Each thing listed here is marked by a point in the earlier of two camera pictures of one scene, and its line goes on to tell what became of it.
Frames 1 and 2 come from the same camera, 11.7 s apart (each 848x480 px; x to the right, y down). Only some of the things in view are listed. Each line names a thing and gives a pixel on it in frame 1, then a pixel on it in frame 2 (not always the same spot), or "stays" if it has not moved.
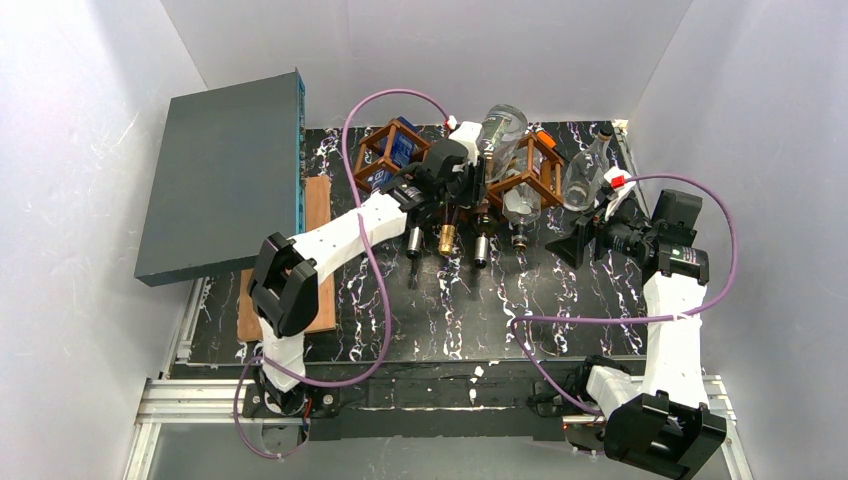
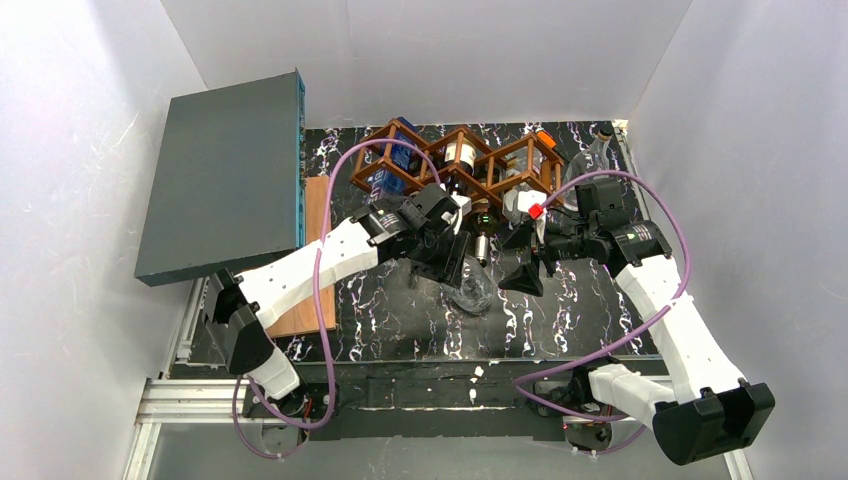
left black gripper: [474, 183] -> [452, 256]
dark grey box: [231, 173] stays
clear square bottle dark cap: [521, 204] stays
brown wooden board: [317, 212] stays
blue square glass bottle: [404, 135] stays
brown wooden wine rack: [529, 163] stays
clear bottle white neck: [499, 136] -> [476, 289]
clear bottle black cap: [585, 173] stays
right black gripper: [592, 231] -> [544, 249]
